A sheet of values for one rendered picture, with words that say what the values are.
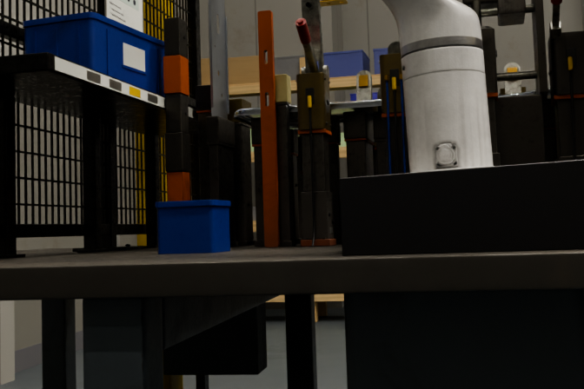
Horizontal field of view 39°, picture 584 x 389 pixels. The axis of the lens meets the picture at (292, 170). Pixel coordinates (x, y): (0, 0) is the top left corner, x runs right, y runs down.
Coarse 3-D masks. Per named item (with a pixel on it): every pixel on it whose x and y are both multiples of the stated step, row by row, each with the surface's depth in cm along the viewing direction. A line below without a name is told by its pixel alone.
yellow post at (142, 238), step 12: (168, 0) 248; (144, 12) 245; (144, 24) 244; (144, 180) 241; (144, 192) 241; (144, 204) 241; (144, 216) 240; (144, 240) 240; (168, 384) 235; (180, 384) 242
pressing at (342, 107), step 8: (504, 96) 171; (336, 104) 174; (344, 104) 173; (352, 104) 173; (360, 104) 172; (368, 104) 172; (376, 104) 172; (240, 112) 179; (248, 112) 178; (256, 112) 178; (296, 112) 184; (336, 112) 186; (368, 112) 188; (240, 120) 187; (248, 120) 192; (296, 120) 197
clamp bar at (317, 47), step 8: (304, 0) 170; (312, 0) 169; (304, 8) 170; (312, 8) 169; (320, 8) 171; (304, 16) 170; (312, 16) 170; (320, 16) 171; (312, 24) 170; (320, 24) 170; (312, 32) 170; (320, 32) 170; (312, 40) 170; (320, 40) 170; (320, 48) 170; (320, 56) 170; (320, 64) 170
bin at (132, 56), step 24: (24, 24) 160; (48, 24) 158; (72, 24) 156; (96, 24) 156; (120, 24) 164; (48, 48) 158; (72, 48) 156; (96, 48) 156; (120, 48) 164; (144, 48) 173; (120, 72) 163; (144, 72) 172
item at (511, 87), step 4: (508, 64) 189; (512, 64) 189; (516, 64) 189; (504, 68) 189; (508, 68) 188; (512, 68) 188; (516, 68) 188; (504, 72) 189; (508, 72) 188; (516, 80) 188; (520, 80) 187; (508, 84) 188; (512, 84) 188; (516, 84) 187; (520, 84) 187; (508, 88) 188; (512, 88) 187; (516, 88) 187; (520, 88) 187; (508, 92) 187; (512, 92) 187; (516, 92) 187; (520, 92) 187
